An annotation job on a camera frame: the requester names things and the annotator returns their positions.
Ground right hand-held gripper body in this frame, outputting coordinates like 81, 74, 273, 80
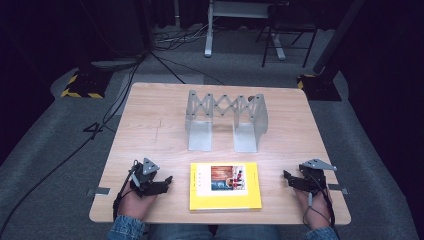
298, 158, 338, 195

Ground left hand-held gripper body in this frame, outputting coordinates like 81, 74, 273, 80
128, 157, 161, 198

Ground grey metal expandable book rack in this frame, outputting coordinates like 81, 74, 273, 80
184, 89, 269, 154

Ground yellow book with photo cover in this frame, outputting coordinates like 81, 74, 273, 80
188, 161, 263, 212

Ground person's left hand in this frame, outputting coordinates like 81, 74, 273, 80
117, 181, 158, 222

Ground person's right hand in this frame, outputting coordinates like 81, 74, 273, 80
294, 188, 332, 231

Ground grey tape strip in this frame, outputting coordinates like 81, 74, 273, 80
327, 183, 350, 196
86, 186, 112, 197

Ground black slanted stand hazard stripes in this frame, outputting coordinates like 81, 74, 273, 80
296, 0, 368, 102

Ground black stand base hazard stripes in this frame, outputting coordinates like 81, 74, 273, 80
60, 68, 114, 100

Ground black metal chair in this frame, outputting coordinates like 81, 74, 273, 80
254, 2, 319, 69

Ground long black floor cable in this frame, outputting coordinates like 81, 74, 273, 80
0, 53, 148, 236

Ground thin black floor cable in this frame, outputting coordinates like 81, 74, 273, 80
148, 49, 226, 86

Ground bundle of floor cables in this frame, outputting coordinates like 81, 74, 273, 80
153, 19, 214, 53

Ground white desk frame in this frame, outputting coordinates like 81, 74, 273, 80
203, 0, 288, 62

